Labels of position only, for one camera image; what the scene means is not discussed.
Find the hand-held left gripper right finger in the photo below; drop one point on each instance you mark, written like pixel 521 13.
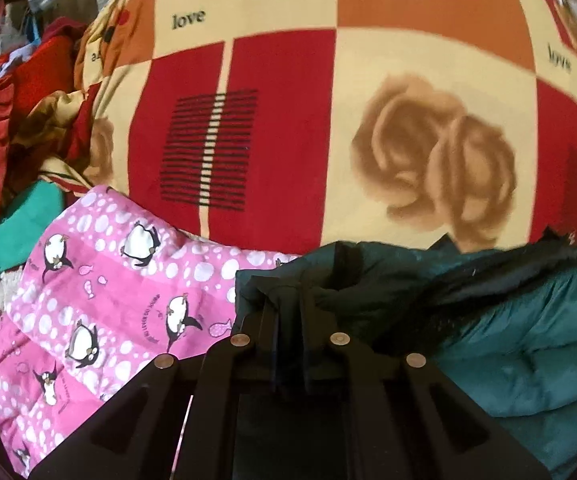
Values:
pixel 318 325

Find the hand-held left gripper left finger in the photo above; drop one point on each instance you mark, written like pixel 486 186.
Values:
pixel 268 320

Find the dark green puffer jacket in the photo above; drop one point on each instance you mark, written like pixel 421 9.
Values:
pixel 493 340

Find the pink penguin blanket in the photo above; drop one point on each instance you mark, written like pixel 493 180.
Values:
pixel 103 280

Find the rose patterned checked quilt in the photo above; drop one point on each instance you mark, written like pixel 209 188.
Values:
pixel 368 85

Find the teal green cloth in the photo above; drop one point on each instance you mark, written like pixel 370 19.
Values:
pixel 18 235

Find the gold and red satin cloth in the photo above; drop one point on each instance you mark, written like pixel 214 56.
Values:
pixel 58 130

